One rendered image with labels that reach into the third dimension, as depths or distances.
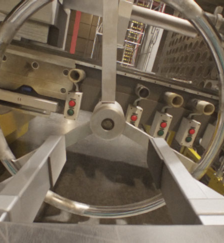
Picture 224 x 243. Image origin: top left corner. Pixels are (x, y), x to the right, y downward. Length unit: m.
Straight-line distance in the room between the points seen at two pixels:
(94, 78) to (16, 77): 0.46
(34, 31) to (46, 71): 0.26
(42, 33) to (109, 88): 0.98
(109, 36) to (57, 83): 0.84
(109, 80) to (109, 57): 0.03
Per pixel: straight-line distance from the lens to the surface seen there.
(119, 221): 1.31
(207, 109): 1.03
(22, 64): 1.14
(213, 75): 3.52
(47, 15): 1.06
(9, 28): 0.28
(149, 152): 0.16
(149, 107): 1.04
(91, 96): 1.00
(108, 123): 0.23
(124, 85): 1.02
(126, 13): 1.14
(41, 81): 1.10
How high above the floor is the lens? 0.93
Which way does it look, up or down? 17 degrees down
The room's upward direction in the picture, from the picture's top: 14 degrees clockwise
